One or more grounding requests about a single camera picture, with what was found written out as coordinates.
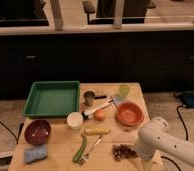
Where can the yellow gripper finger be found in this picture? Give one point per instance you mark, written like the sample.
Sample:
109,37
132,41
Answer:
147,165

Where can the dark red grape bunch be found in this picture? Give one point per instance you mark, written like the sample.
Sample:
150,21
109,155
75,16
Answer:
123,151

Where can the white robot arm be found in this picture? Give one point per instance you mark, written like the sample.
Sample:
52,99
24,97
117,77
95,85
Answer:
153,136

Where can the orange bowl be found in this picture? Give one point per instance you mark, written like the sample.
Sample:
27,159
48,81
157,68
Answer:
129,114

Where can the purple bowl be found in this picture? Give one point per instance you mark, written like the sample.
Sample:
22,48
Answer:
37,132

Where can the metal fork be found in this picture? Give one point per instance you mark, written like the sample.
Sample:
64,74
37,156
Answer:
84,158

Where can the orange fruit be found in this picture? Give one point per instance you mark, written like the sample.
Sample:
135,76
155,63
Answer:
99,115

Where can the green pea pod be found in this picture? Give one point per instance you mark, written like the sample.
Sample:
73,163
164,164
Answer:
81,150

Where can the blue black floor device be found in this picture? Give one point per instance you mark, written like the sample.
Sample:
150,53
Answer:
187,98

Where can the yellow-green plastic cup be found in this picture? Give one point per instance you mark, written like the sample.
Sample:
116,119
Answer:
123,91

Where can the white round container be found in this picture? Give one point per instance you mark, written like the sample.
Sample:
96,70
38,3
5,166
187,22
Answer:
74,121

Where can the metal measuring cup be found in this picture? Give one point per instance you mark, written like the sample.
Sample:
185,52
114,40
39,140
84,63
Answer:
90,97

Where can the blue sponge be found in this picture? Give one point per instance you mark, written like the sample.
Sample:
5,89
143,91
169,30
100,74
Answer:
35,153

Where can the green plastic tray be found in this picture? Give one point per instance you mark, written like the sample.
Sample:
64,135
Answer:
52,99

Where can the white handled brush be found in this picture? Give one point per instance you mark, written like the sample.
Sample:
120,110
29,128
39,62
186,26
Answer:
88,114

